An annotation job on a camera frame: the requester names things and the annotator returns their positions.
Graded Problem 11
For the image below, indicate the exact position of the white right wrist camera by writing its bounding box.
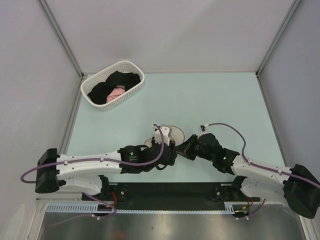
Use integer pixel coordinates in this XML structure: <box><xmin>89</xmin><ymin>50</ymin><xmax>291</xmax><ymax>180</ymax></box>
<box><xmin>200</xmin><ymin>123</ymin><xmax>210</xmax><ymax>132</ymax></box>

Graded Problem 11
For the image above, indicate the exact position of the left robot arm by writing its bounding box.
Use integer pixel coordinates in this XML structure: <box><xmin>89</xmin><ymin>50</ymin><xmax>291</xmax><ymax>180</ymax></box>
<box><xmin>35</xmin><ymin>140</ymin><xmax>177</xmax><ymax>200</ymax></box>

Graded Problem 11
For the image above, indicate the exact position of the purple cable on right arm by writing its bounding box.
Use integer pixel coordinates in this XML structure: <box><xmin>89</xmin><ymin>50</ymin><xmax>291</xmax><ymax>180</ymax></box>
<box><xmin>207</xmin><ymin>122</ymin><xmax>320</xmax><ymax>221</ymax></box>

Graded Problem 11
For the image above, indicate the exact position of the pink garment in basket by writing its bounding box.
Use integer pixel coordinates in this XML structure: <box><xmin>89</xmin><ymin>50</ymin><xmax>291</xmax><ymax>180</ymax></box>
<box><xmin>106</xmin><ymin>85</ymin><xmax>126</xmax><ymax>103</ymax></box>

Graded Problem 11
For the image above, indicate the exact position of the white perforated plastic basket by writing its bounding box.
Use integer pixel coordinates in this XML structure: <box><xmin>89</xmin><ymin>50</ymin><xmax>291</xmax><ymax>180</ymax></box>
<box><xmin>80</xmin><ymin>60</ymin><xmax>145</xmax><ymax>111</ymax></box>

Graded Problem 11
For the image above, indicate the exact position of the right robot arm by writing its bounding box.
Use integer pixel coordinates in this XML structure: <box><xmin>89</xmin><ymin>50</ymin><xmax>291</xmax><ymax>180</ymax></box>
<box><xmin>176</xmin><ymin>133</ymin><xmax>320</xmax><ymax>219</ymax></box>

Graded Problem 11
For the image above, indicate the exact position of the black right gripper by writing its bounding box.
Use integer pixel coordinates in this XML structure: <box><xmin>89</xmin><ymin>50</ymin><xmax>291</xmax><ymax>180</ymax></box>
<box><xmin>175</xmin><ymin>134</ymin><xmax>215</xmax><ymax>162</ymax></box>

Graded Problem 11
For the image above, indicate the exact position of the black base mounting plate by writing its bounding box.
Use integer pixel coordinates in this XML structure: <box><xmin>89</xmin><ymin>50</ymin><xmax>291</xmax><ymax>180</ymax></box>
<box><xmin>93</xmin><ymin>182</ymin><xmax>247</xmax><ymax>210</ymax></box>

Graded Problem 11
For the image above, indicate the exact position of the white slotted cable duct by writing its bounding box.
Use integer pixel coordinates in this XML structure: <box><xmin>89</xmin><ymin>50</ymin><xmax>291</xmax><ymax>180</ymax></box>
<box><xmin>45</xmin><ymin>202</ymin><xmax>240</xmax><ymax>215</ymax></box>

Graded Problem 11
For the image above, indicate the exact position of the black garment in basket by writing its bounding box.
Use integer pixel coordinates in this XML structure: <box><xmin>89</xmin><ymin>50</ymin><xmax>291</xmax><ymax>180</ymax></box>
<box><xmin>87</xmin><ymin>71</ymin><xmax>141</xmax><ymax>105</ymax></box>

